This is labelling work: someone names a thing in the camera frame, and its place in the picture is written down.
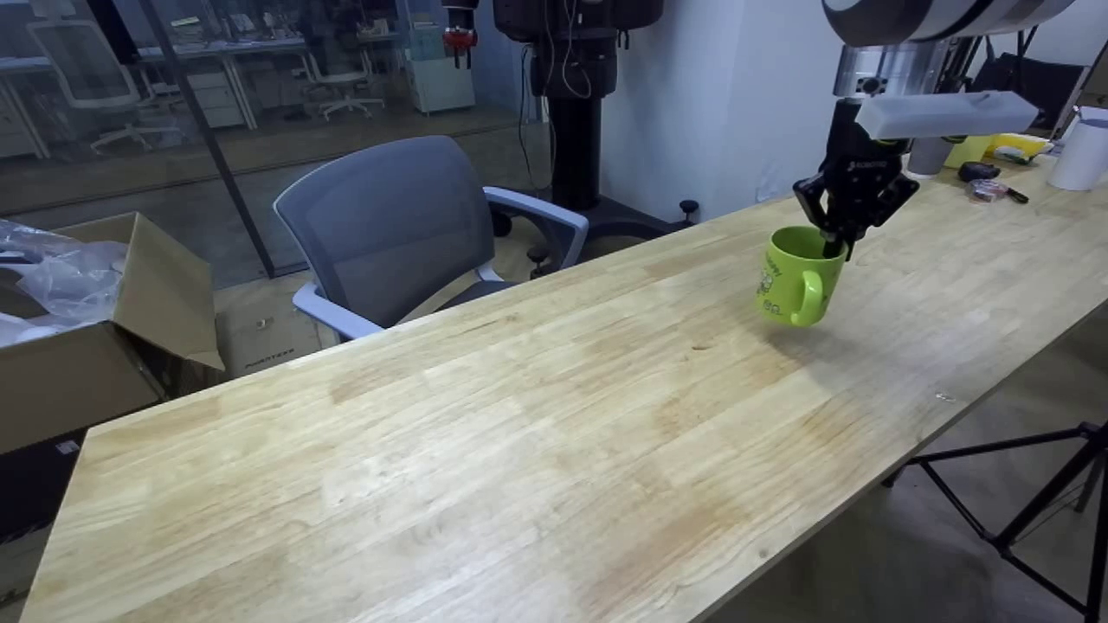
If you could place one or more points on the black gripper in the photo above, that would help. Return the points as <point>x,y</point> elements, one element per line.
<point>861,183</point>

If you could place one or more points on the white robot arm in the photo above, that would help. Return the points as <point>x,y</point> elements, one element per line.
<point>922,24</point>

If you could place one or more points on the grey office chair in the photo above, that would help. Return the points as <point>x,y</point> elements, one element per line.
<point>389,228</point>

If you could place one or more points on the grey cylindrical cup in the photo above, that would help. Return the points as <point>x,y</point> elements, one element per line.
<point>930,158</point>

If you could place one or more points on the black tripod stand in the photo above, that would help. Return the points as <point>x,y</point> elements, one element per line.
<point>1090,450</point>

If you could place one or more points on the white cylindrical container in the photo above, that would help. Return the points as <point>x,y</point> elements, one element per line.
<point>1082,149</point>

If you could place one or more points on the open cardboard box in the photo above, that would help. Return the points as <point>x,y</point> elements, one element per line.
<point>158,345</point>

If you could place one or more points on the green ceramic mug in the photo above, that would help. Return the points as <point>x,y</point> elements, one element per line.
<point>801,275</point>

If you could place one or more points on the small black tool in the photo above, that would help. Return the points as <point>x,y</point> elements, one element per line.
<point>983,183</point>

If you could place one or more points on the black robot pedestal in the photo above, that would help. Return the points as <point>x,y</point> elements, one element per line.
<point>577,69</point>

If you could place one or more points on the yellow object on table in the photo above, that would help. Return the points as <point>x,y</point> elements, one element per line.
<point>1011,146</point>

